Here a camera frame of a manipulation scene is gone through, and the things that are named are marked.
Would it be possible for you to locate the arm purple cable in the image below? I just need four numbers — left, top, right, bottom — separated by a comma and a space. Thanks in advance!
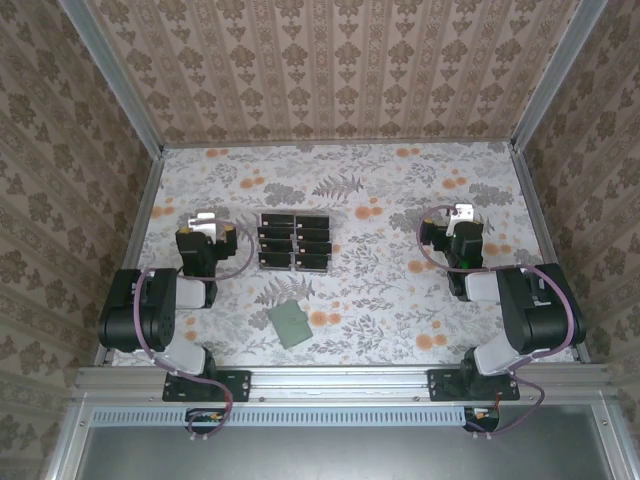
417, 204, 576, 441
131, 217, 256, 444

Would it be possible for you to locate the thin aluminium rail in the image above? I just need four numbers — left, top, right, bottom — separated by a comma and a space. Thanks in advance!
162, 139, 516, 150

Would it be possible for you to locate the grey slotted cable duct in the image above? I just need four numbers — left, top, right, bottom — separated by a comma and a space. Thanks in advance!
91, 405, 501, 428

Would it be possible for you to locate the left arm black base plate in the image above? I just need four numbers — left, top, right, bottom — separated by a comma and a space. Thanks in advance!
162, 369, 252, 404

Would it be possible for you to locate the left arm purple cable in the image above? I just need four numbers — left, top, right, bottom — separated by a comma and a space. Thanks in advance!
131, 217, 256, 444

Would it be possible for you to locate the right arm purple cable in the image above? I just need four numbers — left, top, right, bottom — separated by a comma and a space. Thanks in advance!
417, 204, 576, 441

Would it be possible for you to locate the floral patterned table cover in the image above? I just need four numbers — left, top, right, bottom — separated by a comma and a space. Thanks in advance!
112, 144, 576, 367

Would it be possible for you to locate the black connector box with wires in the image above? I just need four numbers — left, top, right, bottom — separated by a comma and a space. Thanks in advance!
462, 405, 501, 434
184, 407, 234, 434

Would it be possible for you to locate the aluminium frame post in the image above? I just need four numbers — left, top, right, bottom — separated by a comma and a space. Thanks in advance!
509, 0, 611, 151
57, 0, 166, 154

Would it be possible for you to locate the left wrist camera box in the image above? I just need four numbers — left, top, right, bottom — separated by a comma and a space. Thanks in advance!
187, 211, 217, 235

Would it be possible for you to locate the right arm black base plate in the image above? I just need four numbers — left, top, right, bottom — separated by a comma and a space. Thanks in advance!
427, 368, 521, 403

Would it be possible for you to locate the green card holder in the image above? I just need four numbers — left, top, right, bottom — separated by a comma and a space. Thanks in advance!
266, 299, 314, 351

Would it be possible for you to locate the aluminium side rail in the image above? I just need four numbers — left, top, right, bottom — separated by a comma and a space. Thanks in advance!
93, 147, 167, 369
510, 144, 592, 365

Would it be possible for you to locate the aluminium mounting rail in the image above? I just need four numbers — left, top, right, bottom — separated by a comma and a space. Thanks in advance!
74, 363, 621, 401

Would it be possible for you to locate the grey metal sheet panel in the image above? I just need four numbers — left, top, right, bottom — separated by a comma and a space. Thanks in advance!
74, 424, 619, 480

